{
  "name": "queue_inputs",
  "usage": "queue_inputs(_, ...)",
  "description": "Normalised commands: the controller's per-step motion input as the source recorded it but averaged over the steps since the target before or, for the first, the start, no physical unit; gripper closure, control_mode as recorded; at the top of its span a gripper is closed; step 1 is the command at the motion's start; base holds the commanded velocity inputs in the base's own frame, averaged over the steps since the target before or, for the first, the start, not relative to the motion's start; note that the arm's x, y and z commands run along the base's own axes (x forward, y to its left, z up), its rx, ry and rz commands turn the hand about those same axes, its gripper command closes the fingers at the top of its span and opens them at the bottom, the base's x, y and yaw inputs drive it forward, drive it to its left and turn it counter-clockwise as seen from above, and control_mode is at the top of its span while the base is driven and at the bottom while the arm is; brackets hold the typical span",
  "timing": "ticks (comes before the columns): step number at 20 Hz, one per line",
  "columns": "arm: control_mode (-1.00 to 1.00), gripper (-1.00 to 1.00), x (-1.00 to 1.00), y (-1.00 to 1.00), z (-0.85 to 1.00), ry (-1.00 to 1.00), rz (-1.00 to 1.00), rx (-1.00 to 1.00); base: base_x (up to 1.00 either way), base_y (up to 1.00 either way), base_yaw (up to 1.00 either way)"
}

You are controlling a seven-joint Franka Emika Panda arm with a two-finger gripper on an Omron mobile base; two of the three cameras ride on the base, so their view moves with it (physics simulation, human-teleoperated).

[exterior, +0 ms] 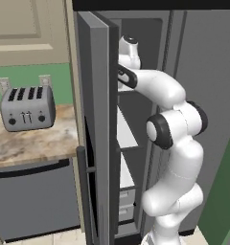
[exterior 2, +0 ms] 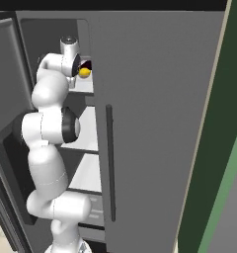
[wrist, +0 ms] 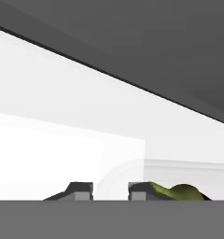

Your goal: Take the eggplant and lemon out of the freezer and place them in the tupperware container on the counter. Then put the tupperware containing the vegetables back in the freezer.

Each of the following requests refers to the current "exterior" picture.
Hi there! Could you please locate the grey freezer door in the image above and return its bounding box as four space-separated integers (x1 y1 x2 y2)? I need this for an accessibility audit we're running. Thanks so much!
73 11 121 245

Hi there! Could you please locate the silver four-slot toaster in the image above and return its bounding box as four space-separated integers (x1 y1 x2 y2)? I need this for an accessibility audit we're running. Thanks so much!
0 85 57 133

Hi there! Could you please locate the grey fridge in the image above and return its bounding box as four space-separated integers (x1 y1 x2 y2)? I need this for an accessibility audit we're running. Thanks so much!
72 0 230 245

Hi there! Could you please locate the grey dishwasher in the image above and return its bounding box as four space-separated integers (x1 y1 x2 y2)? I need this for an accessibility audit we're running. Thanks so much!
0 158 81 244

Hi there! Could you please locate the dark freezer door handle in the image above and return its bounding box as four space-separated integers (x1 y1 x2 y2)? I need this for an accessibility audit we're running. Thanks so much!
76 145 98 245

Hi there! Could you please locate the white wall socket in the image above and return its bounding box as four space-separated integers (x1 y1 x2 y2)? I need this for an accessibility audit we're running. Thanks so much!
0 77 12 102
38 74 53 89

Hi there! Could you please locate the beige wall cupboard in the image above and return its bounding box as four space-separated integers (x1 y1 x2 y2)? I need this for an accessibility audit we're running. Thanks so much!
0 0 71 67

